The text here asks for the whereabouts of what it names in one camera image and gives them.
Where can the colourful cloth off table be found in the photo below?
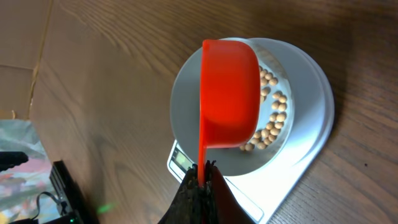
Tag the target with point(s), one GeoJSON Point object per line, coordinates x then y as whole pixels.
{"type": "Point", "coordinates": [21, 185]}

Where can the light grey bowl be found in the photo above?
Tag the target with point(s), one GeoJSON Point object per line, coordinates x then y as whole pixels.
{"type": "Point", "coordinates": [185, 110]}

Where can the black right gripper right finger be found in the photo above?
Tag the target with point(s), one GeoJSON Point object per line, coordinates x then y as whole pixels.
{"type": "Point", "coordinates": [228, 209]}

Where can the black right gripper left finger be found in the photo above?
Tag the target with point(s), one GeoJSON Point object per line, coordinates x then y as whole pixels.
{"type": "Point", "coordinates": [186, 207]}

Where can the white digital kitchen scale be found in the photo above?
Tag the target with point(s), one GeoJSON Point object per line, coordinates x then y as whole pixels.
{"type": "Point", "coordinates": [261, 192]}

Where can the red plastic measuring scoop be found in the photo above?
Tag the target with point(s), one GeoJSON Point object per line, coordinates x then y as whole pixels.
{"type": "Point", "coordinates": [229, 97]}

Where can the soybeans in grey bowl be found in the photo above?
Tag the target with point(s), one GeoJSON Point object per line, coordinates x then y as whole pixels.
{"type": "Point", "coordinates": [264, 137]}

